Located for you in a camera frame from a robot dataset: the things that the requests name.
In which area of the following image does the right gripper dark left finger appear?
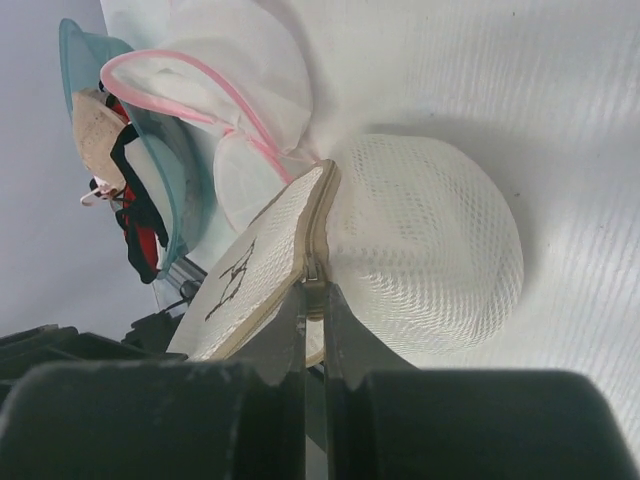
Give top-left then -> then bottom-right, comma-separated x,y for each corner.
1,285 -> 307,479

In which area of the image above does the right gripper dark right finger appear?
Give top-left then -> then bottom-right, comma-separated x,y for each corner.
324,285 -> 639,479

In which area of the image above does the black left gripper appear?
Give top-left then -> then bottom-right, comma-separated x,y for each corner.
1,325 -> 187,385

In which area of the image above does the cream mesh laundry bag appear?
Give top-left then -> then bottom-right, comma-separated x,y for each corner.
169,134 -> 524,367

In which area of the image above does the red bra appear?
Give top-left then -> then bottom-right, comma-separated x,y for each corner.
106,94 -> 168,284

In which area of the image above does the beige bra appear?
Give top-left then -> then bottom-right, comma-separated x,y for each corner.
72,88 -> 128,189

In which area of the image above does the pink-trimmed mesh bag front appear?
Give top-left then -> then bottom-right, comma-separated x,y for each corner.
213,133 -> 292,233

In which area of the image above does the pink-trimmed mesh bag middle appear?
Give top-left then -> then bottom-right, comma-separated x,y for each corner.
100,49 -> 276,153

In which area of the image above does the pink-trimmed white mesh bag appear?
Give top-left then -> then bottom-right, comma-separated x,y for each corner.
162,1 -> 313,153

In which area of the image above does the teal plastic basket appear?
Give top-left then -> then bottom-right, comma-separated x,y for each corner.
58,18 -> 211,279

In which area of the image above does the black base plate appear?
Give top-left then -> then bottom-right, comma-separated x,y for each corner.
121,258 -> 326,451

